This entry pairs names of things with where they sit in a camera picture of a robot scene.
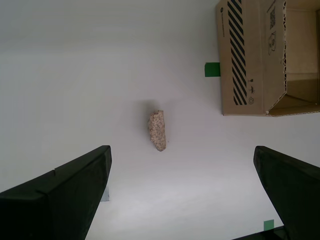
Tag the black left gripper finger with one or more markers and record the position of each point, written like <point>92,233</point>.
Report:
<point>55,207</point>
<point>295,197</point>

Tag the speckled pinkish granite rock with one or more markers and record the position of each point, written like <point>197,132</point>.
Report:
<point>157,131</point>

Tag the open cardboard box black stripes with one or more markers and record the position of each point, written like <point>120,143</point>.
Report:
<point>255,62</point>

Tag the green tape square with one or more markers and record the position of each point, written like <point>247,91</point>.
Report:
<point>212,69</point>
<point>268,225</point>

